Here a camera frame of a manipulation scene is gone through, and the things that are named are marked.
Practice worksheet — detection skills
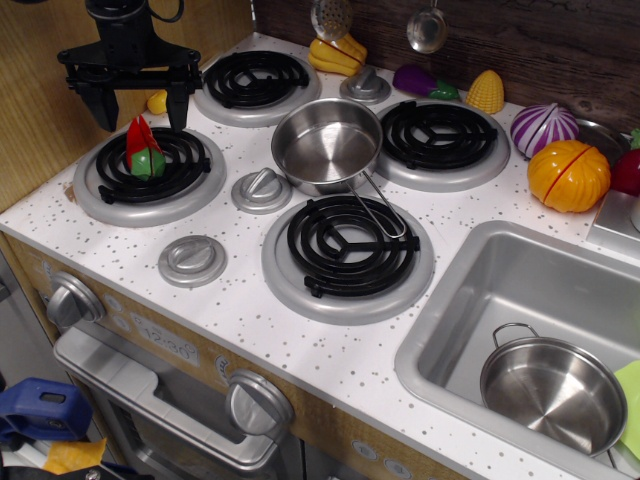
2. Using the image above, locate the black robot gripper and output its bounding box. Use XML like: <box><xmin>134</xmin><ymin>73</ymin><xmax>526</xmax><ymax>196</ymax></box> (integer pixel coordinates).
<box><xmin>58</xmin><ymin>1</ymin><xmax>202</xmax><ymax>132</ymax></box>

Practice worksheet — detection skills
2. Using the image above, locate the red green toy pepper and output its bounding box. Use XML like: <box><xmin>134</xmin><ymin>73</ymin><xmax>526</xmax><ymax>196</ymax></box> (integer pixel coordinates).
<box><xmin>126</xmin><ymin>115</ymin><xmax>166</xmax><ymax>181</ymax></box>

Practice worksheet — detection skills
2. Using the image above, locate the yellow toy bell pepper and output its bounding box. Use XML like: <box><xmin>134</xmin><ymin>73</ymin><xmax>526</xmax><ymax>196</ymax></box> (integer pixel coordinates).
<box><xmin>307</xmin><ymin>34</ymin><xmax>368</xmax><ymax>77</ymax></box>

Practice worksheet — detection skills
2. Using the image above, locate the steel pot in sink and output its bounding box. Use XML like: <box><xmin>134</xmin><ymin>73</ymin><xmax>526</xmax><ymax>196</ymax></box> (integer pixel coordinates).
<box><xmin>480</xmin><ymin>323</ymin><xmax>628</xmax><ymax>457</ymax></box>

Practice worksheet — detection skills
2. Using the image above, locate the small yellow toy piece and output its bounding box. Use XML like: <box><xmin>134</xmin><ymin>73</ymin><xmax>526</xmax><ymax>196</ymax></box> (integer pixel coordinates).
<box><xmin>146</xmin><ymin>90</ymin><xmax>168</xmax><ymax>115</ymax></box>

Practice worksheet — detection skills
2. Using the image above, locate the front left black burner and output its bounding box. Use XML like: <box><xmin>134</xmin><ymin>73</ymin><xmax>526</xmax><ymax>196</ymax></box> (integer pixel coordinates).
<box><xmin>73</xmin><ymin>127</ymin><xmax>226</xmax><ymax>228</ymax></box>

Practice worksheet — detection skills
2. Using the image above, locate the black burner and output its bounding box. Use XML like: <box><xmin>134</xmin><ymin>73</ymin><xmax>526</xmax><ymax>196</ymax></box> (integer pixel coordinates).
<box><xmin>261</xmin><ymin>195</ymin><xmax>434</xmax><ymax>325</ymax></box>
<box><xmin>194</xmin><ymin>50</ymin><xmax>321</xmax><ymax>128</ymax></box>
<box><xmin>376</xmin><ymin>100</ymin><xmax>511</xmax><ymax>193</ymax></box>
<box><xmin>73</xmin><ymin>127</ymin><xmax>226</xmax><ymax>228</ymax></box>

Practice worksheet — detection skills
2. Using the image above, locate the back left black burner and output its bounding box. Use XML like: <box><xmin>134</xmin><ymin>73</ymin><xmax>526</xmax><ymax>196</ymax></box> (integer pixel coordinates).
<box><xmin>194</xmin><ymin>50</ymin><xmax>321</xmax><ymax>128</ymax></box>

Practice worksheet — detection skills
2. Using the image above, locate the grey stovetop knob centre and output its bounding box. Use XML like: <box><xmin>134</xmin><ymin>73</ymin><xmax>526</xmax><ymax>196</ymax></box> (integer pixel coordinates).
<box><xmin>231</xmin><ymin>168</ymin><xmax>292</xmax><ymax>215</ymax></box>

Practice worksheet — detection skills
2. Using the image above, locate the grey stovetop knob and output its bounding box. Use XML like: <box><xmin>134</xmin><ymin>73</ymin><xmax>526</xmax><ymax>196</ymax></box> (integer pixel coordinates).
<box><xmin>339</xmin><ymin>66</ymin><xmax>391</xmax><ymax>105</ymax></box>
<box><xmin>231</xmin><ymin>168</ymin><xmax>292</xmax><ymax>215</ymax></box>
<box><xmin>158</xmin><ymin>235</ymin><xmax>227</xmax><ymax>288</ymax></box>

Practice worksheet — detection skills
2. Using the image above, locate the grey stovetop knob front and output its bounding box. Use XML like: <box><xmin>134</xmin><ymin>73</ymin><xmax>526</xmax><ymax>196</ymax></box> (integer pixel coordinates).
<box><xmin>158</xmin><ymin>235</ymin><xmax>227</xmax><ymax>288</ymax></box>

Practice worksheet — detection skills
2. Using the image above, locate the hanging steel skimmer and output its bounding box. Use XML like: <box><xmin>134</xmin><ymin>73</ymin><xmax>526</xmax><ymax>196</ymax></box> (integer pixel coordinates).
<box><xmin>310</xmin><ymin>0</ymin><xmax>353</xmax><ymax>41</ymax></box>

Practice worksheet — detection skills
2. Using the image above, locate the left silver oven knob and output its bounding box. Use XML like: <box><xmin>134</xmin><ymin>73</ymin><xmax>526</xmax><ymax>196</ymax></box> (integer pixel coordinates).
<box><xmin>46</xmin><ymin>272</ymin><xmax>106</xmax><ymax>328</ymax></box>

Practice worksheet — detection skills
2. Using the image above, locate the silver oven knob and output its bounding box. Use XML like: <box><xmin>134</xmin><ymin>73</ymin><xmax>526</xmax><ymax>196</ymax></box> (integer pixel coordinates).
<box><xmin>46</xmin><ymin>272</ymin><xmax>106</xmax><ymax>328</ymax></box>
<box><xmin>225</xmin><ymin>369</ymin><xmax>295</xmax><ymax>442</ymax></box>

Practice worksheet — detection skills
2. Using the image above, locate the grey stovetop knob back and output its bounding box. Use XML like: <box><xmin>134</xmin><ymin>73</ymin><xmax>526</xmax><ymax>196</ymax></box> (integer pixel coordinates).
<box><xmin>339</xmin><ymin>66</ymin><xmax>391</xmax><ymax>105</ymax></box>

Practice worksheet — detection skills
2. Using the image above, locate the front right black burner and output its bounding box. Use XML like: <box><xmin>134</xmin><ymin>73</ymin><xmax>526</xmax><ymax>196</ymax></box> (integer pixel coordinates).
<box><xmin>261</xmin><ymin>195</ymin><xmax>434</xmax><ymax>325</ymax></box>

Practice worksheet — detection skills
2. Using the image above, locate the purple toy eggplant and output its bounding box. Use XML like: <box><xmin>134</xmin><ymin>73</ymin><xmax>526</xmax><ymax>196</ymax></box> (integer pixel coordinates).
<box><xmin>392</xmin><ymin>64</ymin><xmax>460</xmax><ymax>100</ymax></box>

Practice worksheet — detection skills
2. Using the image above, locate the back right black burner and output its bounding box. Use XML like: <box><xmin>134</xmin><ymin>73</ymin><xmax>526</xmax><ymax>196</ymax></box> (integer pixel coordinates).
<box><xmin>376</xmin><ymin>100</ymin><xmax>511</xmax><ymax>193</ymax></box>

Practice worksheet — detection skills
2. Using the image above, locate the hanging steel ladle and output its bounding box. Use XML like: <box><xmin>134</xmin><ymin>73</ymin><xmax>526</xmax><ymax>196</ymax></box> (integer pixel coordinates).
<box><xmin>406</xmin><ymin>0</ymin><xmax>449</xmax><ymax>54</ymax></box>

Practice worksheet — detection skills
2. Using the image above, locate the blue clamp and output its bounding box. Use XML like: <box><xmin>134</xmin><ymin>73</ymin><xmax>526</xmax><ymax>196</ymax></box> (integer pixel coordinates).
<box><xmin>1</xmin><ymin>377</ymin><xmax>93</xmax><ymax>442</ymax></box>

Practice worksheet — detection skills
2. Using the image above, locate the right silver oven knob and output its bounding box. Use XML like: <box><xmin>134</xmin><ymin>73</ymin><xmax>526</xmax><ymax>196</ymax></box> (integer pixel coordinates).
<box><xmin>225</xmin><ymin>369</ymin><xmax>295</xmax><ymax>442</ymax></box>

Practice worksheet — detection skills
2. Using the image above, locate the yellow toy corn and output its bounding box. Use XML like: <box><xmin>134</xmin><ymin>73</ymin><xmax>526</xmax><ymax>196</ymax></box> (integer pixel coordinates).
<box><xmin>465</xmin><ymin>70</ymin><xmax>505</xmax><ymax>114</ymax></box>

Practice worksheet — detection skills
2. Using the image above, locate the grey toy sink basin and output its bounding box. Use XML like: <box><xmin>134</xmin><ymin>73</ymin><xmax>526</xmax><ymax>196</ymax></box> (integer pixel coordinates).
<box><xmin>395</xmin><ymin>221</ymin><xmax>639</xmax><ymax>479</ymax></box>

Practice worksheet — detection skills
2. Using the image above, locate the yellow paper scrap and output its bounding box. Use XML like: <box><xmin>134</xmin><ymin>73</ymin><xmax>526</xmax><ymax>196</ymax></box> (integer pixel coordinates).
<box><xmin>43</xmin><ymin>439</ymin><xmax>107</xmax><ymax>475</ymax></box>

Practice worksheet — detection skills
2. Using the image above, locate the purple white toy onion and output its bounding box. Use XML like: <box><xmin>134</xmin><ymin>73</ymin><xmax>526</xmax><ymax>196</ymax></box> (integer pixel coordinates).
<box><xmin>510</xmin><ymin>103</ymin><xmax>579</xmax><ymax>159</ymax></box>

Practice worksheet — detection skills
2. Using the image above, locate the orange toy pumpkin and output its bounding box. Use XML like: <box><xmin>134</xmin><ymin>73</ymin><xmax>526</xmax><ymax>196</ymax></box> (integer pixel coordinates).
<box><xmin>527</xmin><ymin>140</ymin><xmax>611</xmax><ymax>213</ymax></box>

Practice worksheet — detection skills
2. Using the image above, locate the steel bowl behind onion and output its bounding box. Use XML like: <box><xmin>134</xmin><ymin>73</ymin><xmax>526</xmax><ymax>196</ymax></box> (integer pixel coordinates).
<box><xmin>577</xmin><ymin>118</ymin><xmax>631</xmax><ymax>167</ymax></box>

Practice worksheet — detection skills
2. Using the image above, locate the red toy vegetable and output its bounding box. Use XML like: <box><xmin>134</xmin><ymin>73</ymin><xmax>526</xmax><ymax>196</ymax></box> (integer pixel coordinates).
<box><xmin>610</xmin><ymin>128</ymin><xmax>640</xmax><ymax>197</ymax></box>

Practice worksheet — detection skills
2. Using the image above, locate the grey faucet base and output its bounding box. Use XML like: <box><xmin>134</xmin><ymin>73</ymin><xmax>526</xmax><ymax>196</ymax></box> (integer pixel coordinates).
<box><xmin>587</xmin><ymin>190</ymin><xmax>639</xmax><ymax>259</ymax></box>

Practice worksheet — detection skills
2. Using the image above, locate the light green cloth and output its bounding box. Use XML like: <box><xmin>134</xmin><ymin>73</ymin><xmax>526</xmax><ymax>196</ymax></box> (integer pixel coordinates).
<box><xmin>615</xmin><ymin>360</ymin><xmax>640</xmax><ymax>458</ymax></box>

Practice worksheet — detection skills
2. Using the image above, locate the steel saucepan with wire handle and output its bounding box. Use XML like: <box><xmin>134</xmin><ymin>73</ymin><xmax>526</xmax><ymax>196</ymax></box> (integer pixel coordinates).
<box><xmin>271</xmin><ymin>98</ymin><xmax>407</xmax><ymax>239</ymax></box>

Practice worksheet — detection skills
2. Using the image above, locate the silver oven door handle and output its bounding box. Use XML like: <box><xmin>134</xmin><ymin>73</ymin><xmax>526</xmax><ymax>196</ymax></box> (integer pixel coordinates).
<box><xmin>54</xmin><ymin>328</ymin><xmax>277</xmax><ymax>473</ymax></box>

